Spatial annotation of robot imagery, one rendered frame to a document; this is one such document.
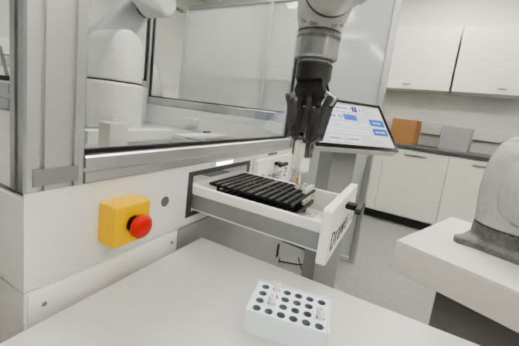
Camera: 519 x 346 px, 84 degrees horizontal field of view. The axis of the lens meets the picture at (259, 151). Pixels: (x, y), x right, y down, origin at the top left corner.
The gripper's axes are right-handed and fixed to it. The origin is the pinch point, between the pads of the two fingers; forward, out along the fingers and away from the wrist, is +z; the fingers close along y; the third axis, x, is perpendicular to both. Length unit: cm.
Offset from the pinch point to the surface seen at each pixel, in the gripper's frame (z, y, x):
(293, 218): 11.7, -5.1, 5.9
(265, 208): 11.3, 0.8, 8.3
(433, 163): 26, 64, -288
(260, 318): 21.1, -14.3, 20.9
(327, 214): 8.1, -12.3, 5.0
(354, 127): -5, 40, -86
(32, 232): 11.1, 6.4, 46.6
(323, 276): 80, 43, -84
